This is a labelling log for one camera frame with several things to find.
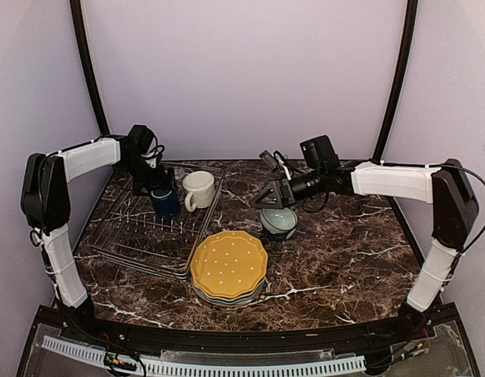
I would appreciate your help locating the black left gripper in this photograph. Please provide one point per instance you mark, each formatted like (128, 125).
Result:
(158, 183)

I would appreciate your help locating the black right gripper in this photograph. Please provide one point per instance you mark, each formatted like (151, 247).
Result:
(284, 193)

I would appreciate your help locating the metal wire dish rack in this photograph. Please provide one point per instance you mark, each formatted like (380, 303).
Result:
(129, 233)

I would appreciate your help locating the dark blue mug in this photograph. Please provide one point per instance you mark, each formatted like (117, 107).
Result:
(165, 203)

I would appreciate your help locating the cream ribbed mug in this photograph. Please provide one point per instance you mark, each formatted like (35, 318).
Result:
(200, 190)

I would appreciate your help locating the yellow dotted top plate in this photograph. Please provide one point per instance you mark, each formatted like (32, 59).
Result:
(228, 262)

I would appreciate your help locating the blue plate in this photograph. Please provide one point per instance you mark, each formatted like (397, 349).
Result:
(260, 286)

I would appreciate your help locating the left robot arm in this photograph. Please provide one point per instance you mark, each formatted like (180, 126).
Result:
(45, 199)

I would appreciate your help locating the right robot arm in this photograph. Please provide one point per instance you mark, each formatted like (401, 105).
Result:
(445, 186)

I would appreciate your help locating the light green ceramic bowl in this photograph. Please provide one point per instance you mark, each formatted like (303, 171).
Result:
(278, 221)

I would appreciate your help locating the left wiring bundle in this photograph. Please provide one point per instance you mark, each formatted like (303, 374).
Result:
(119, 359)

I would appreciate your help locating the wiring bundle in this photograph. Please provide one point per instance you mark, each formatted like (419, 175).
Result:
(411, 349)
(119, 359)

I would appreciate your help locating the right wiring bundle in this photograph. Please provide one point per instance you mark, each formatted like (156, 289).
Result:
(411, 349)

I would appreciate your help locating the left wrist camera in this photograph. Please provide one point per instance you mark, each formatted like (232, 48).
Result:
(154, 157)

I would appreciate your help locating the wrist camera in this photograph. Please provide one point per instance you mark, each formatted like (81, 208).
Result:
(279, 164)
(154, 157)

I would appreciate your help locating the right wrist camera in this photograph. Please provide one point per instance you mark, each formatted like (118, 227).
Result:
(279, 164)

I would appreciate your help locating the black front rail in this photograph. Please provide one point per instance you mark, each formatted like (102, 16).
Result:
(372, 337)

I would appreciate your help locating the left black frame post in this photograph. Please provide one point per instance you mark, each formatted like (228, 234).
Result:
(87, 65)

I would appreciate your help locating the black frame post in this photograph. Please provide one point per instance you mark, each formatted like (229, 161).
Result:
(87, 65)
(398, 78)

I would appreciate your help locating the light blue slotted cable duct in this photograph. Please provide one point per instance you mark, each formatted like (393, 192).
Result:
(178, 363)

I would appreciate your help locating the right black frame post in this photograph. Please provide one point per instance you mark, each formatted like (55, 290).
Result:
(398, 78)

